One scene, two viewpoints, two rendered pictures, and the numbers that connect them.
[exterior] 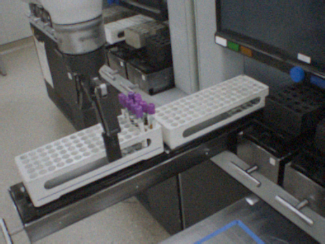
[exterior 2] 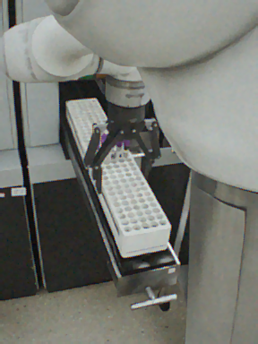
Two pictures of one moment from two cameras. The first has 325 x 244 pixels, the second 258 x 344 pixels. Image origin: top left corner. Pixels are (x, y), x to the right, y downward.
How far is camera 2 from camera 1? 100 cm
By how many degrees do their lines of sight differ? 65
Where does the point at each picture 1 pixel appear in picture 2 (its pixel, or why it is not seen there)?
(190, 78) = (12, 132)
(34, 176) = (158, 225)
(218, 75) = (55, 110)
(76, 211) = not seen: hidden behind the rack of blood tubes
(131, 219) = not seen: outside the picture
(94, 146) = (131, 184)
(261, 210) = not seen: hidden behind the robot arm
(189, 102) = (88, 132)
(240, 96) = (98, 111)
